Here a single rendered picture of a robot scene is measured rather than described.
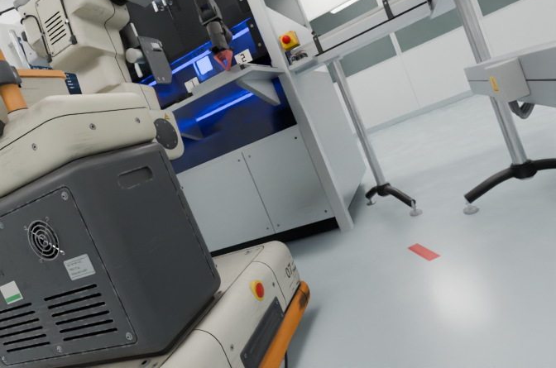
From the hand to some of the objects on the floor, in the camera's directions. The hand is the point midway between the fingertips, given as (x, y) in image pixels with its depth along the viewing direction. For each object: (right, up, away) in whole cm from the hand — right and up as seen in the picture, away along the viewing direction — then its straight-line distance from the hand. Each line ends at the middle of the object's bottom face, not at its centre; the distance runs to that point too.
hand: (227, 69), depth 142 cm
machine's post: (+57, -73, +40) cm, 101 cm away
